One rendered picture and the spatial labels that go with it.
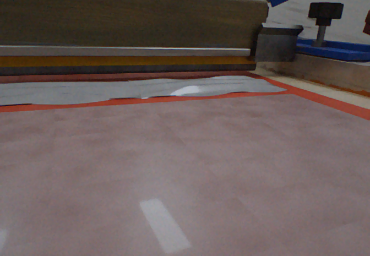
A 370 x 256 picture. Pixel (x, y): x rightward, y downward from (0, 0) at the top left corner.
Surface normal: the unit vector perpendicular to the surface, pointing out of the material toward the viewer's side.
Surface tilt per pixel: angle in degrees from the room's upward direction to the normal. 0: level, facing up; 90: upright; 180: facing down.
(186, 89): 33
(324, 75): 90
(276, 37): 81
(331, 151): 9
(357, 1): 90
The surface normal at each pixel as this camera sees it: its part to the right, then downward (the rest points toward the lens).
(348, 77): -0.92, 0.08
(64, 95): 0.25, -0.54
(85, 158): 0.05, -0.94
